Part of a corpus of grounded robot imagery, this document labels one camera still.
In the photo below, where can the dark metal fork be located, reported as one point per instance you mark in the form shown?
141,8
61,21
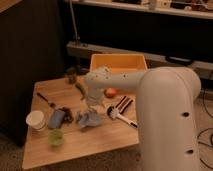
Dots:
51,104

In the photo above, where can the blue sponge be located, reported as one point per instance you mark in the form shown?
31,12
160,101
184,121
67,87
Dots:
56,119

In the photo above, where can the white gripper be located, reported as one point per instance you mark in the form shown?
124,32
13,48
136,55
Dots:
94,97

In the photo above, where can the blue-grey crumpled cloth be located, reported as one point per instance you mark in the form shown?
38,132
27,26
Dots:
88,118

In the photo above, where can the dark small jar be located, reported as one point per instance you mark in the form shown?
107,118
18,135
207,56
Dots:
71,75

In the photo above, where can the green vegetable toy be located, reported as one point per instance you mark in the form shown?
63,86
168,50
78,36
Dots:
80,87

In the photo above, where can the brown small toy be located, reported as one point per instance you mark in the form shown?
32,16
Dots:
68,115

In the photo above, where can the wooden table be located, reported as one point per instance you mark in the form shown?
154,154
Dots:
77,142

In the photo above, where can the white dish brush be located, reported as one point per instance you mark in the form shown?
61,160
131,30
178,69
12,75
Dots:
114,113

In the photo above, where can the yellow plastic tray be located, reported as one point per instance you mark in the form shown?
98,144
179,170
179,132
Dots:
118,63

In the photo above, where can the grey metal shelf rail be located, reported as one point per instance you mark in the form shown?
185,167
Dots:
87,50

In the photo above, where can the white paper cup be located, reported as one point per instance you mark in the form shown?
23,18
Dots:
36,120

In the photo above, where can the orange fruit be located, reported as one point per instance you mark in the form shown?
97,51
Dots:
110,92

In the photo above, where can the brown striped item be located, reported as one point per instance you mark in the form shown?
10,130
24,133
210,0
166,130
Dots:
123,104

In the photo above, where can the green plastic cup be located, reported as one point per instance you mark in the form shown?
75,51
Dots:
55,137

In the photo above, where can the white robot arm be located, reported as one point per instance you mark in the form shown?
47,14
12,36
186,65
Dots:
164,98

